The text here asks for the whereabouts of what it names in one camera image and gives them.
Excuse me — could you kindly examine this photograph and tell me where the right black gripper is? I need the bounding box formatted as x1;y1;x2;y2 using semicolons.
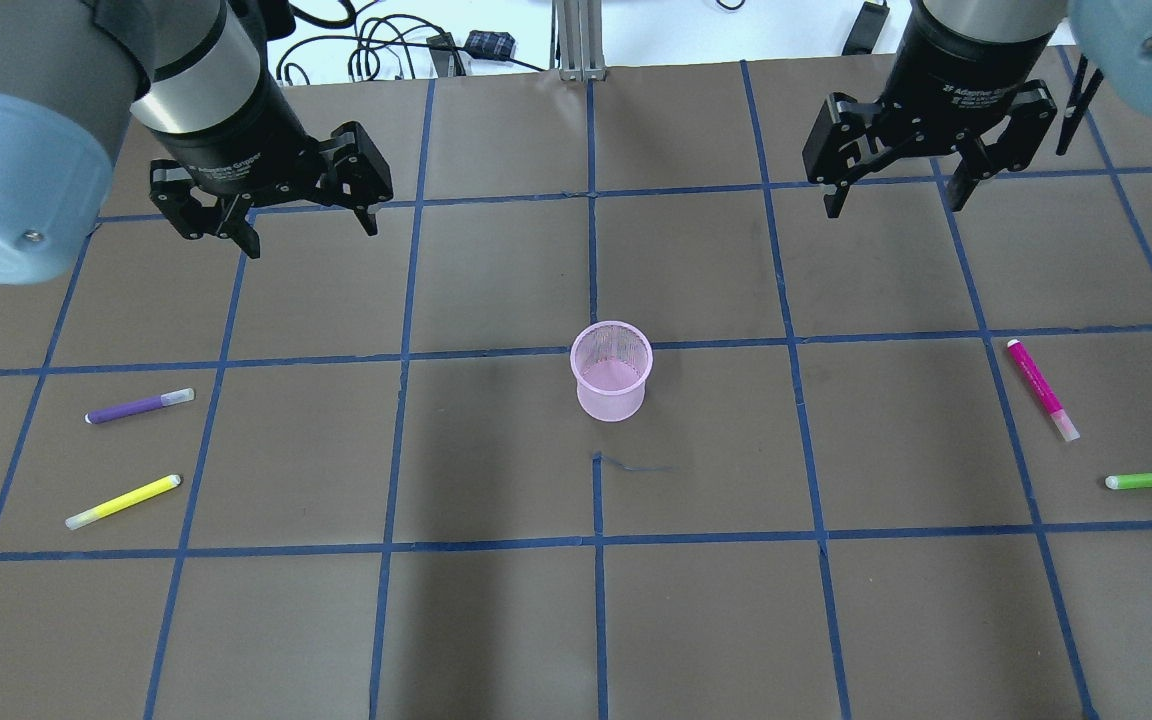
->
803;10;1058;219

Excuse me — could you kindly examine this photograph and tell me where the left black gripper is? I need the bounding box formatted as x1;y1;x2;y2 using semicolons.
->
147;70;394;260

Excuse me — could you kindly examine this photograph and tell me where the pink pen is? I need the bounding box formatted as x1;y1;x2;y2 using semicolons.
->
1005;338;1082;442

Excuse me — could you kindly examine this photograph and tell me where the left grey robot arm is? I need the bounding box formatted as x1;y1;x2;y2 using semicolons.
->
0;1;394;285

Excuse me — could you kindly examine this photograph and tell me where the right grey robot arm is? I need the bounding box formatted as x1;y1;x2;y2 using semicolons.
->
803;1;1152;218

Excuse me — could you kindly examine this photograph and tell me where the pink mesh cup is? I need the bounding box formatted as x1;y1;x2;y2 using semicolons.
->
570;320;654;423

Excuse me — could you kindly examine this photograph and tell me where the purple pen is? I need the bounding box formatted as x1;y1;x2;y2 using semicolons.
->
83;387;196;425

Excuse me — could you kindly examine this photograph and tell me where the black power adapter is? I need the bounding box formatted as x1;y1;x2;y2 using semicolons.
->
462;29;517;61

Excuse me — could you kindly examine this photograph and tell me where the yellow pen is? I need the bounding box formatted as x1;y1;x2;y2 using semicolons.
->
65;473;182;530

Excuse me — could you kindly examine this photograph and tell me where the aluminium frame post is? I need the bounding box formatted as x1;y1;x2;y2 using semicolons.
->
550;0;607;82

